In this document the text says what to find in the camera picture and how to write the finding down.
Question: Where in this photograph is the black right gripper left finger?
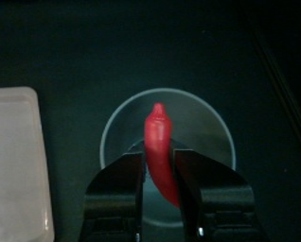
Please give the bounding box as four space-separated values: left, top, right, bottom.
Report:
79 151 147 242

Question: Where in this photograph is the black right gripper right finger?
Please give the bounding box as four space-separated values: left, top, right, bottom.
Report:
173 148 270 242

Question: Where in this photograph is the red toy chile pepper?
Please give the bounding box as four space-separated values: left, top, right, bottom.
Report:
143 102 182 209

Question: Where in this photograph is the white square plate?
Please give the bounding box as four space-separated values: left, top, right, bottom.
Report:
0 86 56 242

